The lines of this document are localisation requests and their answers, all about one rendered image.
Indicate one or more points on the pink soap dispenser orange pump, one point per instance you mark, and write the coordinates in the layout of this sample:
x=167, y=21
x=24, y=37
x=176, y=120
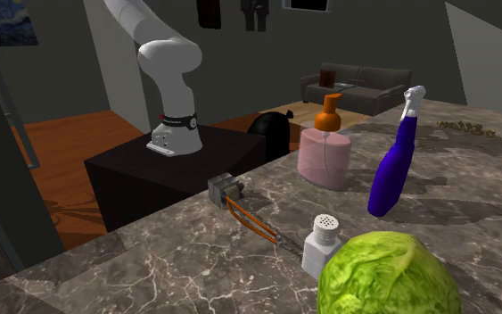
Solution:
x=323, y=156

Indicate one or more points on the dark grey sofa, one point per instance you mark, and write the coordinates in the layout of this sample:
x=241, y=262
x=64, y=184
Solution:
x=363, y=89

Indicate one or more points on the dark red wall hanging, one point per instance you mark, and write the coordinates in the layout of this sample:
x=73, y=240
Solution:
x=209, y=13

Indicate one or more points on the blue spray bottle white nozzle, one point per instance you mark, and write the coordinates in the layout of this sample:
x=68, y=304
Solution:
x=393, y=169

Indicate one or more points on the green lettuce head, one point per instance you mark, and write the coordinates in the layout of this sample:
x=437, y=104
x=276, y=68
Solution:
x=385, y=278

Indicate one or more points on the dark robot stand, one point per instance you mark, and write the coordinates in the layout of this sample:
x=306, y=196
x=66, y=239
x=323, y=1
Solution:
x=168, y=174

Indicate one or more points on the blue starry wall painting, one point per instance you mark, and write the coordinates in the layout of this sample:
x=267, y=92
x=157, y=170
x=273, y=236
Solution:
x=9, y=21

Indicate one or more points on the black garbage bag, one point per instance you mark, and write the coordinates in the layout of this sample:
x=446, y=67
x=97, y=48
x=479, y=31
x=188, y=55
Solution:
x=272, y=132

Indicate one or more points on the white framed dark picture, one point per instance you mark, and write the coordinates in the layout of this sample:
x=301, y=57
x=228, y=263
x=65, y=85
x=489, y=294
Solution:
x=307, y=4

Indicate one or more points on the black wall hanging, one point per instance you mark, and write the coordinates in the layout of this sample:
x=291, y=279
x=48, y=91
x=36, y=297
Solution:
x=255, y=15

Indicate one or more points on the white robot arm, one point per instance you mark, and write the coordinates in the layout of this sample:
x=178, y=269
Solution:
x=172, y=87

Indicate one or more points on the white salt shaker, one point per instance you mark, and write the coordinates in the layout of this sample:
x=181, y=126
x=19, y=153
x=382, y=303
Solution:
x=320, y=250

